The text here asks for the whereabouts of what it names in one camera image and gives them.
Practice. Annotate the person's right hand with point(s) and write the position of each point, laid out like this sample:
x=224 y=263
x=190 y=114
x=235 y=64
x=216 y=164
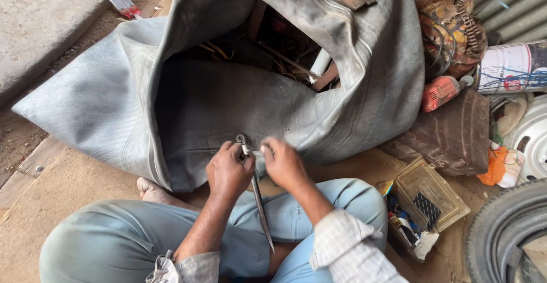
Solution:
x=285 y=165

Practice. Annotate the person's left hand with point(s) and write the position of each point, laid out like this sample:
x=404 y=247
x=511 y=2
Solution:
x=228 y=174

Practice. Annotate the person's right fingers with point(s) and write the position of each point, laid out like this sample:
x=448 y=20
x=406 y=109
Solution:
x=270 y=148

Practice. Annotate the person's left fingers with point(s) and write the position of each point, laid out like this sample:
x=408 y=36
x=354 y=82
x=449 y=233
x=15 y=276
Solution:
x=233 y=149

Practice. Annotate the small grey rubber patch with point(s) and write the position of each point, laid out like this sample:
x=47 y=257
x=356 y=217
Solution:
x=259 y=162

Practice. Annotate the long metal hand tool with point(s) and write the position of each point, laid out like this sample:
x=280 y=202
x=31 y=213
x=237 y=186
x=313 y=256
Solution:
x=259 y=201

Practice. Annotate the person's bare foot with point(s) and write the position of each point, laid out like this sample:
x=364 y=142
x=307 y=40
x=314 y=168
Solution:
x=156 y=193

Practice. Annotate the white plastic pipe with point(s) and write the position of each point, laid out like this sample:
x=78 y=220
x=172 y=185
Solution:
x=319 y=64

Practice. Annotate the heap of scrap parts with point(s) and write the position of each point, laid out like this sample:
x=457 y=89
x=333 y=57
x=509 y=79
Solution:
x=273 y=39

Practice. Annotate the person's checked shirt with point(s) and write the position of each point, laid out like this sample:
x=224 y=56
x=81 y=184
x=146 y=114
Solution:
x=354 y=253

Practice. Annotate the person's light blue trousers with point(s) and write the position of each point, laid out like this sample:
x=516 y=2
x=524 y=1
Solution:
x=128 y=236

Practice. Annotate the large grey rubber inner tube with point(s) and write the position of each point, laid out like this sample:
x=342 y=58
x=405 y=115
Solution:
x=107 y=99

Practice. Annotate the open box of small tools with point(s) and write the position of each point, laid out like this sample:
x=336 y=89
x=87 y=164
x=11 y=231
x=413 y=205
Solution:
x=408 y=227

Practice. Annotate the brown cardboard piece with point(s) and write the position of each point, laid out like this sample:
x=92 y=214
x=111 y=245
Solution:
x=157 y=4

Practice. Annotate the clear plastic box lid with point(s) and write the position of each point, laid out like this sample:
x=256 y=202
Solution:
x=431 y=189

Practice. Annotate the orange power tool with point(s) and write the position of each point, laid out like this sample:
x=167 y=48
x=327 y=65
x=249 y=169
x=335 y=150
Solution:
x=440 y=92

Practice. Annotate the rusty brown metal tank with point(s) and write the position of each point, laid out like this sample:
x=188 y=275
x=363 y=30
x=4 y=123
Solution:
x=448 y=135

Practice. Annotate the red and white packet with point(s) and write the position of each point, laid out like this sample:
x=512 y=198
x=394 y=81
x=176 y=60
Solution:
x=122 y=3

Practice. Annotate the wooden plank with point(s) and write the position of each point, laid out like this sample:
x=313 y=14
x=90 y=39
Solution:
x=30 y=167

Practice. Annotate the orange plastic bag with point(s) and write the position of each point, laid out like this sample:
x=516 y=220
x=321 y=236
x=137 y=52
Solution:
x=493 y=169

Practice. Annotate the black rubber tyre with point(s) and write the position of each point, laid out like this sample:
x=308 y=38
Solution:
x=491 y=231

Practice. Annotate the small white plastic bottle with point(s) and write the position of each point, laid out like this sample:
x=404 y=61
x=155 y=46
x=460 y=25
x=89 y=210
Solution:
x=512 y=169

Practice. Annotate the white paint can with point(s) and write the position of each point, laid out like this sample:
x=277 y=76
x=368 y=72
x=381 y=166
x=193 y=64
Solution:
x=508 y=67

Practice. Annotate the white wheel rim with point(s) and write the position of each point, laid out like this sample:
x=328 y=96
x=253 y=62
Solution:
x=532 y=140

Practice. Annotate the corrugated metal sheet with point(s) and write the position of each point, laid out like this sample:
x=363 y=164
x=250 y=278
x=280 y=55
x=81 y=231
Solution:
x=513 y=5

